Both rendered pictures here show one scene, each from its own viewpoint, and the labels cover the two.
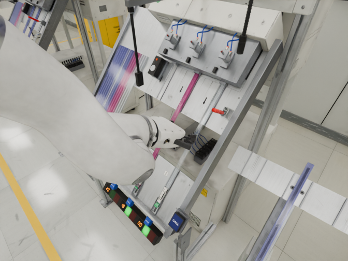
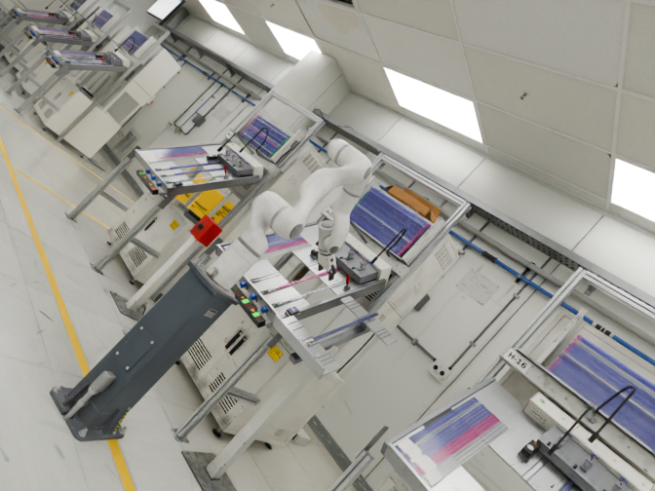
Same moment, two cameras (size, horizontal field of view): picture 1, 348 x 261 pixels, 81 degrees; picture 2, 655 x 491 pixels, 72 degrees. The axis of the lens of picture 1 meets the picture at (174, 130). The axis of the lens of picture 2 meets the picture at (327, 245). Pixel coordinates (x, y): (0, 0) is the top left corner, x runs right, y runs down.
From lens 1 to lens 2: 1.98 m
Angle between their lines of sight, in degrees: 46
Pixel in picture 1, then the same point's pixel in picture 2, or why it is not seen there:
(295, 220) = not seen: outside the picture
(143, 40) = (312, 239)
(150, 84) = (305, 257)
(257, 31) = (379, 266)
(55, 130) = (341, 213)
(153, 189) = (277, 298)
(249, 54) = (371, 272)
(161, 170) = (289, 292)
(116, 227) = not seen: hidden behind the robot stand
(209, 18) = (362, 250)
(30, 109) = (348, 207)
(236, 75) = (363, 275)
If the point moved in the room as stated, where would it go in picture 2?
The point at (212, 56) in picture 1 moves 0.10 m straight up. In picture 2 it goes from (354, 263) to (366, 250)
